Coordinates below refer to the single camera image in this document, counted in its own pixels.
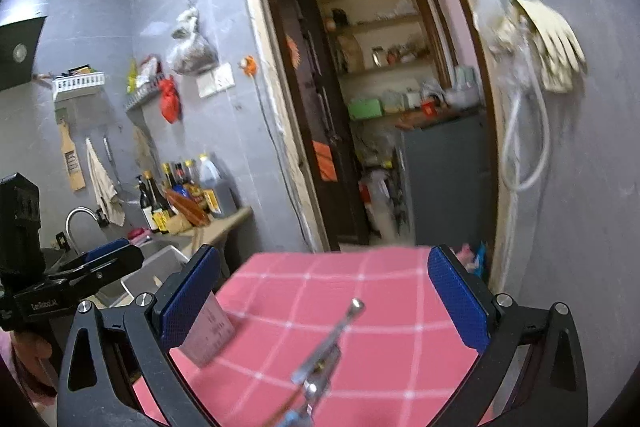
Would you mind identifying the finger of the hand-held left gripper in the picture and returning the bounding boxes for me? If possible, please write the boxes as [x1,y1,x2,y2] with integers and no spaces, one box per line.
[84,237,131,262]
[46,245,146,297]

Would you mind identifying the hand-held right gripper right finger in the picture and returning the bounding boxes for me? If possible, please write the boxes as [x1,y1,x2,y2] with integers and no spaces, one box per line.
[427,244,588,427]

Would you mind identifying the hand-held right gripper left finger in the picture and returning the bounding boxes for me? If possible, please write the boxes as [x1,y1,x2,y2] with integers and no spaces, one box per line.
[56,244,222,427]

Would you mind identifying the metal garlic press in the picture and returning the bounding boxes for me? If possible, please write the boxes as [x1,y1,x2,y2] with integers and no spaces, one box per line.
[269,298,366,427]

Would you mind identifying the person's left hand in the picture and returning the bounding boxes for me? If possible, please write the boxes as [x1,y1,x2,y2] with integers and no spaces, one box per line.
[11,331,55,384]

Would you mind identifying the stainless steel sink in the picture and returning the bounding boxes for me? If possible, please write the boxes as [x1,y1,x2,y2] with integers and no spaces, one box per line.
[136,239,194,264]

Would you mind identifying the metal faucet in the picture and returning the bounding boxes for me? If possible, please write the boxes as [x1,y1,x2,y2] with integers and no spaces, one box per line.
[64,205,109,254]

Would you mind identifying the dark pump bottle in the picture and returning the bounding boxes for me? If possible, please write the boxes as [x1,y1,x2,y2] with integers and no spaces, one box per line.
[138,174,156,234]

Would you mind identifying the beige hanging towel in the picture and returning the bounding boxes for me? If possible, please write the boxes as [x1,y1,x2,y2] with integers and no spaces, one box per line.
[84,137,126,228]

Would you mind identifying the soy sauce bottle yellow label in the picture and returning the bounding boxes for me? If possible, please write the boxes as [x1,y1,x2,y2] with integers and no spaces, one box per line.
[145,170,174,234]

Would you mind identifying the beige kitchen counter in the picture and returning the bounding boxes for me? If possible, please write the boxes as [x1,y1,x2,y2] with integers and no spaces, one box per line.
[162,206,254,259]

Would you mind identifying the pink checked tablecloth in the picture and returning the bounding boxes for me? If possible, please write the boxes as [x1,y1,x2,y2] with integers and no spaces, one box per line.
[131,245,502,427]

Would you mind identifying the wooden grater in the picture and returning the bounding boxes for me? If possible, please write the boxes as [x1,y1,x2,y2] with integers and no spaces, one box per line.
[57,114,87,193]

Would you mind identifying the hanging metal utensil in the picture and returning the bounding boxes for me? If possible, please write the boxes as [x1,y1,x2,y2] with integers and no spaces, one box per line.
[102,136,121,188]

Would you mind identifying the orange packet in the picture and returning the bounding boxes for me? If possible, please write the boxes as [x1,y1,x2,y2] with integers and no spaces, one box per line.
[167,186,211,229]

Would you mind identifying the large oil jug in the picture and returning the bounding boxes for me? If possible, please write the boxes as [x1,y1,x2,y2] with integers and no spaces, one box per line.
[197,153,239,216]

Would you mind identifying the grey cabinet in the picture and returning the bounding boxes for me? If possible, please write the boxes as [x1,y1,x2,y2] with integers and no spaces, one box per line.
[397,109,501,249]

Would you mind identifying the red plastic bag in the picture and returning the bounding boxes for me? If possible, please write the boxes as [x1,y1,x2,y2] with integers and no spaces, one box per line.
[159,75,182,124]

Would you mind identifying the black range hood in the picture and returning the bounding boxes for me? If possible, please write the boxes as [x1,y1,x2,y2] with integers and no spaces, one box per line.
[0,16,49,92]

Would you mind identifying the red seasoning packet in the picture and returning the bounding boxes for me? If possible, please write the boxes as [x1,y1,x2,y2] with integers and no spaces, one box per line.
[137,54,164,86]

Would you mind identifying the green box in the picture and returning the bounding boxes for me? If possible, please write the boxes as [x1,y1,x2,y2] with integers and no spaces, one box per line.
[348,98,385,120]

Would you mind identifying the clear hanging plastic bag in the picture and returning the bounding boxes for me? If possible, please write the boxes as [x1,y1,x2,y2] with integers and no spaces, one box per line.
[165,0,221,76]

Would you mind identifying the dark wooden door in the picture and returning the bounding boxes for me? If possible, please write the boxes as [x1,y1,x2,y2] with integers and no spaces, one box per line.
[274,0,371,249]

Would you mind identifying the yellow rubber gloves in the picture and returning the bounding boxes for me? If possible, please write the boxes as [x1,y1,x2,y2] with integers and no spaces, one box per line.
[509,0,589,94]

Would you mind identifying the wooden storage shelves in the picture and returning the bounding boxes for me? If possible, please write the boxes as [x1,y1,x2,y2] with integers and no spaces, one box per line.
[314,0,452,118]

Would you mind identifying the clear plastic bag on hook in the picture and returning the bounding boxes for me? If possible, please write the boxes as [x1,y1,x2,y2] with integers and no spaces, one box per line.
[472,0,531,74]

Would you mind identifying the white wall basket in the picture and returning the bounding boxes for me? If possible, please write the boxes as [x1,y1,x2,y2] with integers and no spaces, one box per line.
[52,70,107,100]

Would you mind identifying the grey wall shelf rack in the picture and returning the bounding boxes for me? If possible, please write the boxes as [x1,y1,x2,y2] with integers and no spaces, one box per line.
[123,76,169,113]

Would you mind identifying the white hose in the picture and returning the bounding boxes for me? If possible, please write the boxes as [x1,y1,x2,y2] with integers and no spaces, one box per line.
[502,71,551,193]

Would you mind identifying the thin wall cable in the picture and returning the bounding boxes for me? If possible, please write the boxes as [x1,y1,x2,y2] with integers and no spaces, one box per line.
[254,76,312,249]

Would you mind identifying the white wall switch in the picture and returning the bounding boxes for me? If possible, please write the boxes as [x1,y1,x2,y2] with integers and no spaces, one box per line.
[195,69,217,99]

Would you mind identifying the white wall socket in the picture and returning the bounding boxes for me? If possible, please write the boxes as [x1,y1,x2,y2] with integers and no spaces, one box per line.
[214,62,236,93]

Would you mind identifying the wooden door frame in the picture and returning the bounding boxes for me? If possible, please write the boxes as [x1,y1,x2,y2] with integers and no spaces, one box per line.
[234,0,522,294]

